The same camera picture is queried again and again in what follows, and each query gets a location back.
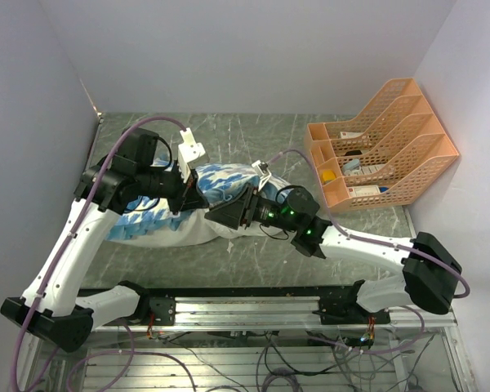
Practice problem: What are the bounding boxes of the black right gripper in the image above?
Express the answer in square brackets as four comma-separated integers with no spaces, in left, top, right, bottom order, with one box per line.
[205,182,299,233]

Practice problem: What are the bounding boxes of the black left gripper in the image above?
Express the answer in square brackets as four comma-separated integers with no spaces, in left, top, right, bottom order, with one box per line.
[137,162,210,215]

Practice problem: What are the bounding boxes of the blue houndstooth bear pillowcase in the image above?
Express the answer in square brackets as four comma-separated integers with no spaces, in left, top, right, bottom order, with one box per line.
[105,163,283,248]

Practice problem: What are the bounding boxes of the white pillow insert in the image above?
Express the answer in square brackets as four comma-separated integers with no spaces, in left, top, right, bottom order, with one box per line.
[122,175,299,249]

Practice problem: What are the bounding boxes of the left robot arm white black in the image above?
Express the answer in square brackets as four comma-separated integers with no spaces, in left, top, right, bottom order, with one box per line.
[0,127,208,353]

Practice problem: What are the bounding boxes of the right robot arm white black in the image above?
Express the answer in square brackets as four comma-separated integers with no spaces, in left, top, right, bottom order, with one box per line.
[205,185,462,323]

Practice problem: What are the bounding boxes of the yellow object in organizer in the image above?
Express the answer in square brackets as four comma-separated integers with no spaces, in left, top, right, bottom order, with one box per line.
[320,170,336,185]

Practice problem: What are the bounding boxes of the white red box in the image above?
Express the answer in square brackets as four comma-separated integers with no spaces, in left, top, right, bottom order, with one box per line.
[348,185,381,198]

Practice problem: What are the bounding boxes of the light blue stapler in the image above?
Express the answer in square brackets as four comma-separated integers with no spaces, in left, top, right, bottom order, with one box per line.
[342,158,360,173]

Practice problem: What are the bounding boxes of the white box in back slot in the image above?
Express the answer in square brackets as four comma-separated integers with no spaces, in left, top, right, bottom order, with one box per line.
[339,131,363,140]

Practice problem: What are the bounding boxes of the orange plastic file organizer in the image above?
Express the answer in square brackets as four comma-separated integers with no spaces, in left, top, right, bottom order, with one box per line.
[305,78,460,212]

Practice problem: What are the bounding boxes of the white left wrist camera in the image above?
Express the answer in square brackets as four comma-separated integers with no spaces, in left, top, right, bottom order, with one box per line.
[177,127,209,183]

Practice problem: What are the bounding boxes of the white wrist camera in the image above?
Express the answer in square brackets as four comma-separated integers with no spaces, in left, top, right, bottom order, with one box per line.
[177,127,209,183]
[252,160,272,188]

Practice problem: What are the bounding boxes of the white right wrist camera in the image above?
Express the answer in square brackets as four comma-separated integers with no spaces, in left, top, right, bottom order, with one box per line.
[252,160,272,188]

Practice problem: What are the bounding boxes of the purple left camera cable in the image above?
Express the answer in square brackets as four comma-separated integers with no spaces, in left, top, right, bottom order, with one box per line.
[8,115,189,392]

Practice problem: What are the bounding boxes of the purple camera cable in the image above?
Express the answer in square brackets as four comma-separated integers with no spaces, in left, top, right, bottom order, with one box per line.
[8,115,189,392]
[265,148,471,297]

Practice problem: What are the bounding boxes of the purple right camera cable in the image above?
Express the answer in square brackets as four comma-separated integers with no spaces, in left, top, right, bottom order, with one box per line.
[265,148,471,297]

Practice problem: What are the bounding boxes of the aluminium rail frame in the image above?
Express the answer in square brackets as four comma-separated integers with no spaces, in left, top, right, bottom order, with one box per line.
[78,294,457,331]

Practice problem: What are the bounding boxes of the loose cables under frame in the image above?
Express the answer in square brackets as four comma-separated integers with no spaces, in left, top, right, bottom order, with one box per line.
[118,328,425,392]

